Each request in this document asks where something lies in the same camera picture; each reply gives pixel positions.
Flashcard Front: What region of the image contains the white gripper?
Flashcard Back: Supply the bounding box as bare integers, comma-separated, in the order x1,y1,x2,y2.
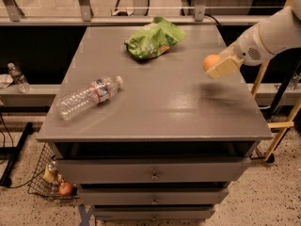
205,26,271,79

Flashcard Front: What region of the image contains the orange fruit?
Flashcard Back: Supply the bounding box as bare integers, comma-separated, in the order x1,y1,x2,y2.
203,55,220,72

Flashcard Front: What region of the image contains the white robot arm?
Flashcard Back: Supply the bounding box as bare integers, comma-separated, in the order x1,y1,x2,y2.
203,0,301,78

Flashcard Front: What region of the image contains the green rice chip bag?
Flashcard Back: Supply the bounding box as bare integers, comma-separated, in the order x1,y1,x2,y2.
124,17,186,60

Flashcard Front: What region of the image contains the grey drawer cabinet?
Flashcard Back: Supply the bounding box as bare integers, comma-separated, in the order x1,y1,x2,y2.
39,25,271,209

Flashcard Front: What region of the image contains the top grey drawer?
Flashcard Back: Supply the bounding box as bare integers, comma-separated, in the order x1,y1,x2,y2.
56,157,250,184

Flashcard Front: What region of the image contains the grey drawer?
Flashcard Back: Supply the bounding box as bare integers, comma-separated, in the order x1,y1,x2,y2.
79,188,229,205
56,157,250,184
93,207,214,220

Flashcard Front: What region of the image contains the clear plastic water bottle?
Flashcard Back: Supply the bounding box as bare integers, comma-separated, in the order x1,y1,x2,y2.
55,76,123,121

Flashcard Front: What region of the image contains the middle grey drawer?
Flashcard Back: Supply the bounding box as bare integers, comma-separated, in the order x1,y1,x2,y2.
79,188,229,205

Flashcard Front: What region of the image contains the bottom grey drawer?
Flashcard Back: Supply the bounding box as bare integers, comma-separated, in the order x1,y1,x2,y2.
93,207,214,220

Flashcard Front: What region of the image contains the small water bottle on ledge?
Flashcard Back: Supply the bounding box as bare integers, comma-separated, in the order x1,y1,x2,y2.
8,63,30,93

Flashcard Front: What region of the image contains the red apple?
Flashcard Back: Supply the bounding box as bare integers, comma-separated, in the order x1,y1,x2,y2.
58,182,73,196

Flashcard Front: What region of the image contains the yellow bottle in basket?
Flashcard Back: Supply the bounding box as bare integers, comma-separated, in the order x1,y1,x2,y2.
42,162,57,184

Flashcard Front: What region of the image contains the crumpled white wrapper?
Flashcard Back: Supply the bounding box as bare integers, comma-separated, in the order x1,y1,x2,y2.
0,74,13,89

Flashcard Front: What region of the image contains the black metal floor stand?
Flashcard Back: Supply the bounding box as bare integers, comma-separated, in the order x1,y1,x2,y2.
0,122,34,187

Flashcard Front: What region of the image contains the black cable on table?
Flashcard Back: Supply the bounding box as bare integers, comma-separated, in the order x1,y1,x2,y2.
204,13,231,47

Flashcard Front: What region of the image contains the black wire basket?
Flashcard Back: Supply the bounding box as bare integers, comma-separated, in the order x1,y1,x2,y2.
28,144,78,201

